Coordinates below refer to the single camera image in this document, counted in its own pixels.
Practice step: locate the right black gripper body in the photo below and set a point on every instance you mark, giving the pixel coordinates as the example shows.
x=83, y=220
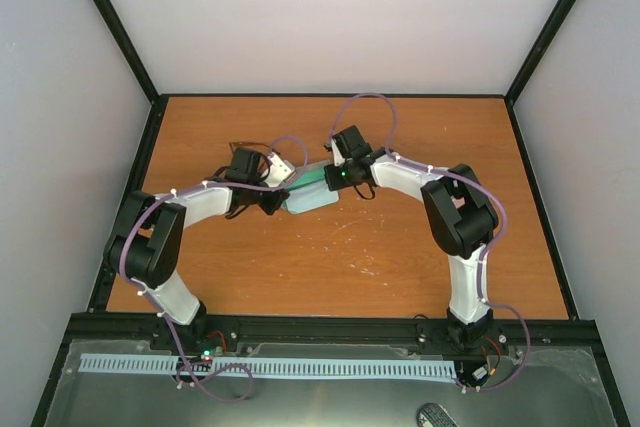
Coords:
x=340, y=181

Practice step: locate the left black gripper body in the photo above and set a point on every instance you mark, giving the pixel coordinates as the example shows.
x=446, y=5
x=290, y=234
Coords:
x=266, y=205

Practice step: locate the grey glasses case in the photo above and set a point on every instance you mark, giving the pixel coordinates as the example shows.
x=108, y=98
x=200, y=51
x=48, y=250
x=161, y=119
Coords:
x=313, y=174

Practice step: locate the brown sunglasses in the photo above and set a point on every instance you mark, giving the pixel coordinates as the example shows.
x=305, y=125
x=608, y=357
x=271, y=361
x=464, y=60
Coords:
x=258, y=146

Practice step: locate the blue cleaning cloth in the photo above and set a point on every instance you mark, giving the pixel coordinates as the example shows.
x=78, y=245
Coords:
x=309, y=198

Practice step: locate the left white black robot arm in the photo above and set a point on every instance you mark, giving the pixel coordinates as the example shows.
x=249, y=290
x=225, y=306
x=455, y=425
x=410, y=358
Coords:
x=145, y=241

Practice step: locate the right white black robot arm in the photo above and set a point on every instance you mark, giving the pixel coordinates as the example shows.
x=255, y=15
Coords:
x=461, y=218

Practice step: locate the black oval remote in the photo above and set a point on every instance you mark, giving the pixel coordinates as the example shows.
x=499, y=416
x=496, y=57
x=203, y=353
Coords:
x=434, y=415

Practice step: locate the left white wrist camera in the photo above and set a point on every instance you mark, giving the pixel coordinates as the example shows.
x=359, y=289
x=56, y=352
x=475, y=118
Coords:
x=279, y=171

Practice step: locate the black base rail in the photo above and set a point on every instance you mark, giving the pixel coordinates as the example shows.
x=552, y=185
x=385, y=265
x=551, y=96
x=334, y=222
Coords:
x=418, y=335

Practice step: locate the left black frame post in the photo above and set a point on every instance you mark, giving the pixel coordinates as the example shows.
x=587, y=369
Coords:
x=121, y=37

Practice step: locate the black frame post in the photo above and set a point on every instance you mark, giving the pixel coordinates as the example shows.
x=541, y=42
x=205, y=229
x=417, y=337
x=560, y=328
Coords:
x=121, y=37
x=548, y=32

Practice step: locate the blue slotted cable duct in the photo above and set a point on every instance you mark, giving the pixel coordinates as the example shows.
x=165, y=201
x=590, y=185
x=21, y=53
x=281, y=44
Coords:
x=273, y=368

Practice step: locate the right black frame post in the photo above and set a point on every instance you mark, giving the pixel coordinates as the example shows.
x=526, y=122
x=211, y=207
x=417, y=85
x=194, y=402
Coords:
x=548, y=32

